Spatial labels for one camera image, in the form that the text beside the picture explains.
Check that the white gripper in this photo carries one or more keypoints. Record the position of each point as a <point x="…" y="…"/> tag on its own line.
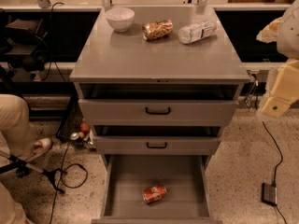
<point x="290" y="36"/>

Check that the red coke can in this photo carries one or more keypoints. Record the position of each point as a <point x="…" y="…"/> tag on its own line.
<point x="154" y="194"/>

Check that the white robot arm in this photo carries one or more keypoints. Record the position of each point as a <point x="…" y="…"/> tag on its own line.
<point x="288" y="41"/>

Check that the grey drawer cabinet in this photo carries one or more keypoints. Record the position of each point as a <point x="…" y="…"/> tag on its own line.
<point x="125" y="66"/>

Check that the brown patterned can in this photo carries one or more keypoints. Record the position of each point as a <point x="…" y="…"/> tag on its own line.
<point x="157" y="29"/>

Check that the grey open bottom drawer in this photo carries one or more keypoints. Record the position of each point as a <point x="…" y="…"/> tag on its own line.
<point x="186" y="200"/>

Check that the grey middle drawer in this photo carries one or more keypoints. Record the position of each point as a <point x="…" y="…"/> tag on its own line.
<point x="156" y="145"/>

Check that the grey top drawer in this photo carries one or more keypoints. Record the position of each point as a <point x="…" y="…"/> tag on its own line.
<point x="157" y="112"/>

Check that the clear plastic water bottle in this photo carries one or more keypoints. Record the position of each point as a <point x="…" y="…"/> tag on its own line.
<point x="196" y="31"/>

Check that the black power adapter box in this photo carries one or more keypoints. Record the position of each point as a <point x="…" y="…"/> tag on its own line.
<point x="269" y="194"/>

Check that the white bowl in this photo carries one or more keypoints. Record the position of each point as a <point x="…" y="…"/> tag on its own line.
<point x="120" y="18"/>

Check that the pile of small objects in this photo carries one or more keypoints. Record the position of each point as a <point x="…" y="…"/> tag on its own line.
<point x="82" y="137"/>

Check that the white red sneaker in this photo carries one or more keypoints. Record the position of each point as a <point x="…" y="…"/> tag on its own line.
<point x="39" y="148"/>

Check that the black equipment on left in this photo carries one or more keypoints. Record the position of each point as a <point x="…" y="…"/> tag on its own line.
<point x="22" y="42"/>

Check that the person leg beige trousers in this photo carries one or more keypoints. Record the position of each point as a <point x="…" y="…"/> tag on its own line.
<point x="14" y="125"/>

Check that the black tripod stand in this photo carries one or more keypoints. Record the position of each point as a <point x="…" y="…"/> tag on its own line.
<point x="23" y="168"/>

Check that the metal clamp bracket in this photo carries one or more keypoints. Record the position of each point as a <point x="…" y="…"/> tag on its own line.
<point x="253" y="86"/>

